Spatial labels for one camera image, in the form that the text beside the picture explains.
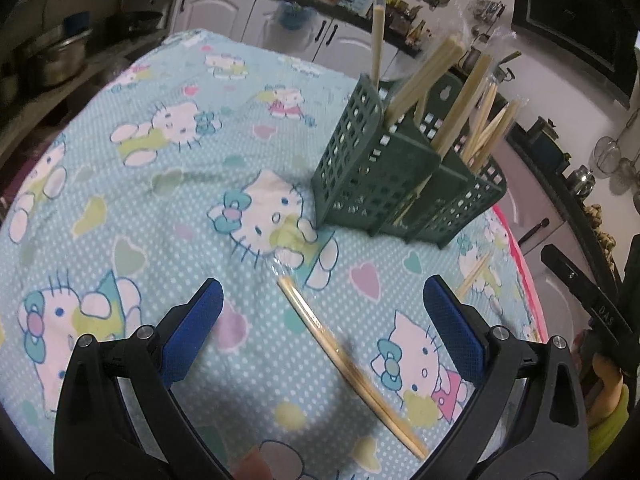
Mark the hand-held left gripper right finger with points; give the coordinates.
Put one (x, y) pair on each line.
(455, 330)

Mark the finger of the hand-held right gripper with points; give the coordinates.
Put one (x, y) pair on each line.
(595, 305)

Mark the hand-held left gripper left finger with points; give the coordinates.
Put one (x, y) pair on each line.
(192, 332)

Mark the green plastic utensil holder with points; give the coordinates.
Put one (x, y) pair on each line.
(360, 170)

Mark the person's right forearm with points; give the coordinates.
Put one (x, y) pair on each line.
(615, 410)

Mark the row of hanging kitchen utensils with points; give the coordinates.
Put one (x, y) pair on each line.
(627, 170)

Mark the person's right hand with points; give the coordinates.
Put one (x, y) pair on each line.
(602, 380)

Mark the person's left hand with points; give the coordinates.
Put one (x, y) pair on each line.
(252, 467)

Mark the ginger roots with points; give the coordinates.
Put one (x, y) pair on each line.
(600, 230)

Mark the steel kettle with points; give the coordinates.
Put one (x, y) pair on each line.
(581, 181)

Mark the cartoon cat printed tablecloth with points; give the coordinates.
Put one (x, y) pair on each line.
(150, 210)

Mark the steel cooking pot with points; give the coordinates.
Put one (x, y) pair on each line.
(504, 74)

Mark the black range hood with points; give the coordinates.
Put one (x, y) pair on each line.
(565, 15)

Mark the metal storage shelf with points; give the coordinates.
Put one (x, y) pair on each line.
(30, 110)

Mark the large steel basin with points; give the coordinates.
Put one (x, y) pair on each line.
(57, 60)

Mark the group of condiment bottles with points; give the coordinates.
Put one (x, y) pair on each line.
(407, 20)

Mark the blue plastic bag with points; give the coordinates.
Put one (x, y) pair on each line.
(295, 16)

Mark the small wall utensil rack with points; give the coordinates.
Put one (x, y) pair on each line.
(486, 15)

